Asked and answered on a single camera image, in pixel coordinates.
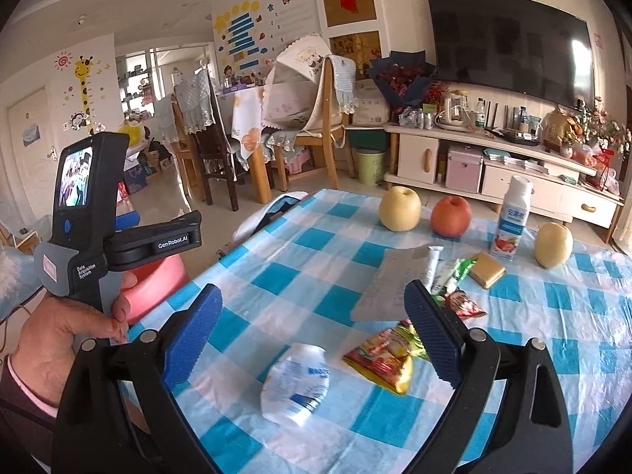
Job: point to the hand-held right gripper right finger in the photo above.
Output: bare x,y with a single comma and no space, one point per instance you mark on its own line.
434,335

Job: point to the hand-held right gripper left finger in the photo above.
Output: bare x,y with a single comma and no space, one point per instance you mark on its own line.
192,335

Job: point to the red candy wrapper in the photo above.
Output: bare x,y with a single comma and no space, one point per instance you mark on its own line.
466,306

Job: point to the red yellow snack packet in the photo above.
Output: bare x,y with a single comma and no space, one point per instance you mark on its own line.
382,360

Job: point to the white squeeze tube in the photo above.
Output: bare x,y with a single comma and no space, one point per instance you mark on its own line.
434,269

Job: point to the pink plastic bucket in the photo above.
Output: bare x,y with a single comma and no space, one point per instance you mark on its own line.
153,281

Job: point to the green white wipes packet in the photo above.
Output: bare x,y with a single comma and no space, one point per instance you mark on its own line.
456,271

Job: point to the grey mailer bag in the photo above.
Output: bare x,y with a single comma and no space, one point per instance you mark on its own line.
385,286

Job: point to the gold box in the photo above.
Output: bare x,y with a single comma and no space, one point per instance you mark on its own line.
486,269

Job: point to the white milk pouch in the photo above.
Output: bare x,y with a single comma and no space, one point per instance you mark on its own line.
296,385

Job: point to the person's left forearm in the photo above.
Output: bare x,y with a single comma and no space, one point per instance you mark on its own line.
19,405

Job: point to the person's left hand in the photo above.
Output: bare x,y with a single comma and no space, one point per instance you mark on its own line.
54,340

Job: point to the white interior door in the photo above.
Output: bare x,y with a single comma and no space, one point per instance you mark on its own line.
32,148

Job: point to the red apple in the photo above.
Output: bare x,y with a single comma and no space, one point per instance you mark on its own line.
450,216

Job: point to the blue white checked tablecloth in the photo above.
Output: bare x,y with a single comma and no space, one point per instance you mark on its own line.
306,276

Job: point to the yellow pear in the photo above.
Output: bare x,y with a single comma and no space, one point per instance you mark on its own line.
554,244
400,207

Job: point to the white strawberry yogurt bottle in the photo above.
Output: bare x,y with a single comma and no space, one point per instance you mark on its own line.
513,222

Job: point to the white blue plastic object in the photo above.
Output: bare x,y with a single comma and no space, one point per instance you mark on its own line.
266,217

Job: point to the dark wooden dining chair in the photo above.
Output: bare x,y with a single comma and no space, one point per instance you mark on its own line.
207,148

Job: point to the pink storage case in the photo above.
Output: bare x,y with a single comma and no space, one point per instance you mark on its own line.
464,170

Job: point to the white tv cabinet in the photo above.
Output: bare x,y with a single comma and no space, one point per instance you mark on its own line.
518,185

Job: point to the green waste bin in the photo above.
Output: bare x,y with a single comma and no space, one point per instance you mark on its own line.
371,168

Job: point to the dining table with printed cloth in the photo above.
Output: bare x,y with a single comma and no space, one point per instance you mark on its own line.
247,133

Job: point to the light wooden chair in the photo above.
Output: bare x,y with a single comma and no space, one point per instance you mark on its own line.
321,148

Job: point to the white electric kettle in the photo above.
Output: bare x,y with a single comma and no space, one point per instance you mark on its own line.
454,111

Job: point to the green label water bottle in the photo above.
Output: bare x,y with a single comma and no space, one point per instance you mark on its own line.
480,113

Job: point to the red gift bag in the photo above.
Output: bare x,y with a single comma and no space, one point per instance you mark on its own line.
603,170

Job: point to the golden ornament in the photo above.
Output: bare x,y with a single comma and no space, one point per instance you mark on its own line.
558,131

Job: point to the white rice bag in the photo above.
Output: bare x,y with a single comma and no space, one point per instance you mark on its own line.
371,103

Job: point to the dark wrapped red flower bouquet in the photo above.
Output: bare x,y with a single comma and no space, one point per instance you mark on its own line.
402,76

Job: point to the artificial flower arrangement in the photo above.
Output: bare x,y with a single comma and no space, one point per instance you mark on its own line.
602,128

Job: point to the light blue knitted cloth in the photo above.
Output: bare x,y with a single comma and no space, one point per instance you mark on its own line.
343,84

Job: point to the white printed chair cover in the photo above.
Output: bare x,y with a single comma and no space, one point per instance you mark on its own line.
296,84

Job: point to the black flat screen television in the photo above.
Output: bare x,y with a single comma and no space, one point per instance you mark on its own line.
508,44

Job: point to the giraffe wall sticker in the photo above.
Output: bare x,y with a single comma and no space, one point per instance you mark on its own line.
85,89

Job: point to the blue yellow wall sticker chart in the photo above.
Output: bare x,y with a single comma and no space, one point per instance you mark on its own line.
244,29

